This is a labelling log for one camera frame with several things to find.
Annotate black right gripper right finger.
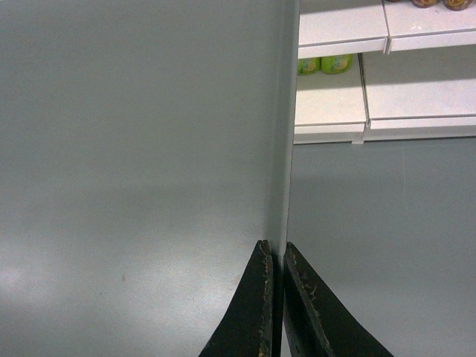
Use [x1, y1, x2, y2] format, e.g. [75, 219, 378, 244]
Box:
[283, 242, 392, 356]

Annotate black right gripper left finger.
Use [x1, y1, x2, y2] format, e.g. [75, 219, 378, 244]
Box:
[200, 240, 274, 357]

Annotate grey rectangular serving tray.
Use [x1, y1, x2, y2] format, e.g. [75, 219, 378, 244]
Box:
[1, 1, 299, 356]

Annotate green drink bottle left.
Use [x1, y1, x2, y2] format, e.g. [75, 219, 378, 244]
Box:
[297, 57, 321, 76]

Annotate white metal store shelving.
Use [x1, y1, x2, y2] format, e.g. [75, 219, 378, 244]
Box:
[295, 1, 475, 144]

